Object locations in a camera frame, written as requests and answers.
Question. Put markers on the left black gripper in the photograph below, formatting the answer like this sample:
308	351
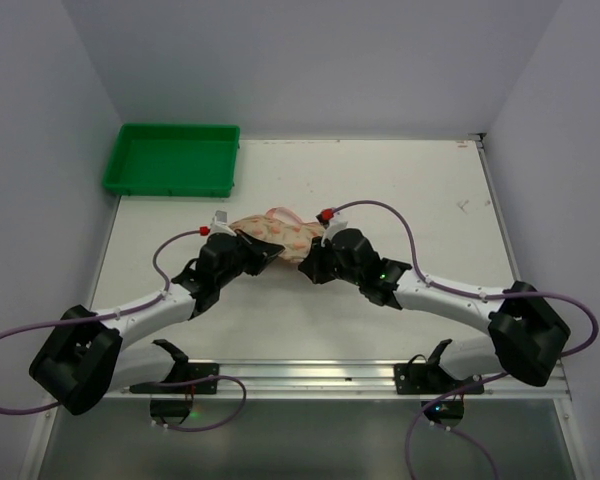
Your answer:
250	251

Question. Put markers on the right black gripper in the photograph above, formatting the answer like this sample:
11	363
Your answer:
320	260

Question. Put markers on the floral fabric laundry bag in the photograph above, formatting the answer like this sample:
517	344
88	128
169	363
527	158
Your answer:
283	227

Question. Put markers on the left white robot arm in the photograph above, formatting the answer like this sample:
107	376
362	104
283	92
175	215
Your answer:
86	355

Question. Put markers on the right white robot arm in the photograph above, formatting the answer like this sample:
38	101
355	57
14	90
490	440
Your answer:
520	334

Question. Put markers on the green plastic tray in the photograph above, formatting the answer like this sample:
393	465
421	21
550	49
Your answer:
173	160

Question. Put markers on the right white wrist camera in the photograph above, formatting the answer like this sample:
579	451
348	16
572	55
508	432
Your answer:
333	222

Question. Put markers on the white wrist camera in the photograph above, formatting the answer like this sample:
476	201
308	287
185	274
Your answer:
220	225
333	222

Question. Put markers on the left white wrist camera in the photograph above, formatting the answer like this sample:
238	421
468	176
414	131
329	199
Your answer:
220	225

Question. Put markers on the aluminium front rail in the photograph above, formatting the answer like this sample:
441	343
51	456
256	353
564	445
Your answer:
317	379

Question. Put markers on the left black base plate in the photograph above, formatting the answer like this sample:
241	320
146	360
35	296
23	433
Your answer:
180	374

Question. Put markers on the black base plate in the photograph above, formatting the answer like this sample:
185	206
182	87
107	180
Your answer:
424	376
180	374

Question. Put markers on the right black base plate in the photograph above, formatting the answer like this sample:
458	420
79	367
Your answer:
424	376

